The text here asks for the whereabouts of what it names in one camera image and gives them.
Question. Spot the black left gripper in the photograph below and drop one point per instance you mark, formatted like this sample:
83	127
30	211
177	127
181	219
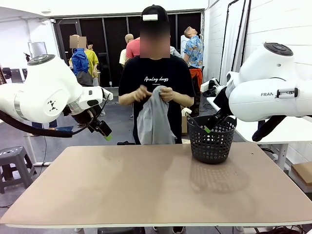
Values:
101	128

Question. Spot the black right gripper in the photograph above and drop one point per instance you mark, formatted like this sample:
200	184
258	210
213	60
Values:
220	100

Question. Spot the black perforated plastic basket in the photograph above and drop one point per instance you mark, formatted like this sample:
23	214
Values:
209	148

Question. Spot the grey training pants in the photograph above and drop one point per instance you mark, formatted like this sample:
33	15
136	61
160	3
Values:
153	122

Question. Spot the person's left forearm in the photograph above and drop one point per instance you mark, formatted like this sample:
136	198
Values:
182	100

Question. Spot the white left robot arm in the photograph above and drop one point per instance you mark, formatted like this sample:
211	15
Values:
44	92

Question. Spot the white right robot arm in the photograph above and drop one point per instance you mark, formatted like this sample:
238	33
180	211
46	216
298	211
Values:
263	102

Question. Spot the person's right forearm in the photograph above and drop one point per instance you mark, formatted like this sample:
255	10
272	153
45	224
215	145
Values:
126	100

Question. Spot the person's right hand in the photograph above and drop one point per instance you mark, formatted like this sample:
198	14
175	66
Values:
142	95

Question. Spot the person's left hand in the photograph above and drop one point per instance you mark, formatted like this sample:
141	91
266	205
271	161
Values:
167	95

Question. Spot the black garment on floor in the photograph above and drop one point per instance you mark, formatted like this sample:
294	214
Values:
125	143

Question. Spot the blue cloth on floor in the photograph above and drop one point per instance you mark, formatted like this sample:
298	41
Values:
65	129

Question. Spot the figure in blue jeans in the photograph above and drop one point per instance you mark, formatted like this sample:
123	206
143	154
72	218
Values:
52	124

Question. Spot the large white side table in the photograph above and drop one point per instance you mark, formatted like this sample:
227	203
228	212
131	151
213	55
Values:
280	131

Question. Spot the person in black T-shirt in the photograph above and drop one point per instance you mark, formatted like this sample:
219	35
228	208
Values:
156	70

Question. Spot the mannequin in cream shirt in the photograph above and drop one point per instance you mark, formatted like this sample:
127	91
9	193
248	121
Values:
123	57

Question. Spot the mannequin in red top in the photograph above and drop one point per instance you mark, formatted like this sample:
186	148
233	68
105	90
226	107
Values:
132	50

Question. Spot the grey plastic stool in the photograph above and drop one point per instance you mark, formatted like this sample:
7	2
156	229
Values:
14	158

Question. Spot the flat cardboard box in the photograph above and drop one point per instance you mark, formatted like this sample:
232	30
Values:
303	173

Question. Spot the black baseball cap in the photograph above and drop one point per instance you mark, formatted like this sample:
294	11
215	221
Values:
154	11

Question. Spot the black wall pipe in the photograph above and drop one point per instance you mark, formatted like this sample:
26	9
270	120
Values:
225	44

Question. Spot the white wall board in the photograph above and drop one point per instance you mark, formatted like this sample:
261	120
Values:
36	48

